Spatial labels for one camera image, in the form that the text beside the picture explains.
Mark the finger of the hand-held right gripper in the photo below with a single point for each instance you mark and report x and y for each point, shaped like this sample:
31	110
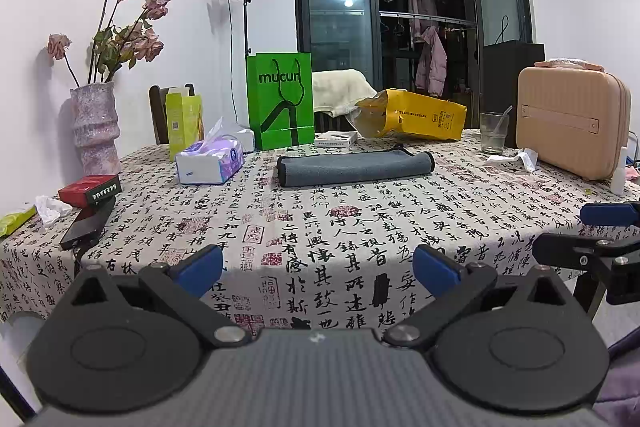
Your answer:
607	214
565	249

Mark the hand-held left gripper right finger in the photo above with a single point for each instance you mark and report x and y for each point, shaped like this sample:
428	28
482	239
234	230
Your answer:
435	272

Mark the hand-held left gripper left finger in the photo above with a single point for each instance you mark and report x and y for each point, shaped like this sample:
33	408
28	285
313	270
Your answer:
200	269

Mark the grey towel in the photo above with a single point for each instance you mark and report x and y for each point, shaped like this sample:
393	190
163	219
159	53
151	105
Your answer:
352	167

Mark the white spray bottle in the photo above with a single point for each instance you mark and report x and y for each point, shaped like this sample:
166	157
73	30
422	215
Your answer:
620	172

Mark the beige hard suitcase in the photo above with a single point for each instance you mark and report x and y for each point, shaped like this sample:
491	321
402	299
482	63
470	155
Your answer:
570	122

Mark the crumpled white tissue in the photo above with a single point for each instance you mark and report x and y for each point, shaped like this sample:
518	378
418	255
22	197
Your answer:
515	159
50	209

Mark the purple white tissue pack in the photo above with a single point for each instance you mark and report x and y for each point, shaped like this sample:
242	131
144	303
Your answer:
210	159

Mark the calligraphy printed tablecloth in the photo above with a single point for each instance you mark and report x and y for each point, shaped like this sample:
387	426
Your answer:
310	227

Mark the black phone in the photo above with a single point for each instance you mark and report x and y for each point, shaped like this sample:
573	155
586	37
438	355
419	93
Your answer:
85	227

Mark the glass cup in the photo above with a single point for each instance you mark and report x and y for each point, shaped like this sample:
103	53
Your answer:
494	134

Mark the red black box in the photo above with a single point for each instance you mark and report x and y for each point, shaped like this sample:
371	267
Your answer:
90	190

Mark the spoon in glass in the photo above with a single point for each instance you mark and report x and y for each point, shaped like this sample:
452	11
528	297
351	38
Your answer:
502	119

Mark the yellow-green carton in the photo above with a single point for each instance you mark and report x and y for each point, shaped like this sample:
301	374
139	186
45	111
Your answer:
184	122

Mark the person's purple clothing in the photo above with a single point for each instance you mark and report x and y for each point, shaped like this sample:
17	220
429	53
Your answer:
622	387

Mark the yellow paper bag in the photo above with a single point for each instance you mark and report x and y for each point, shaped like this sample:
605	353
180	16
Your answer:
420	114

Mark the dark wooden chair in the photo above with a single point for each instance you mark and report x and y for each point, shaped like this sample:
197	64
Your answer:
159	112

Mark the flat white box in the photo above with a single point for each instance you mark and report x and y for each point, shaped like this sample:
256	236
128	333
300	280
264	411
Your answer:
336	138

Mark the black cabinet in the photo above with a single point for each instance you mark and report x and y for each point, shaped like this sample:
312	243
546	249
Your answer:
510	77

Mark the pink textured vase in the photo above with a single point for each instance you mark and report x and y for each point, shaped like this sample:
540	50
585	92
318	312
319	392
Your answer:
95	127

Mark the green paper bag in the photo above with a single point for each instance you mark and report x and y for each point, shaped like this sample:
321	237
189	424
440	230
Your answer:
280	102

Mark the green packet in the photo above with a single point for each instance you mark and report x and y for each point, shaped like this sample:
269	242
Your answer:
15	221

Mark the cream cloth on chair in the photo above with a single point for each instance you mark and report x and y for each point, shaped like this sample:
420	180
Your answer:
340	94

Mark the hanging pink jacket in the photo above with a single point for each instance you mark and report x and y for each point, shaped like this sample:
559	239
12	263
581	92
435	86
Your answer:
431	62

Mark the dried pink roses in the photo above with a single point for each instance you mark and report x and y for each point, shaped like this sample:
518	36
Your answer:
127	22

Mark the dark framed glass door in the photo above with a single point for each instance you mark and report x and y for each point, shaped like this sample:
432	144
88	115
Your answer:
400	7

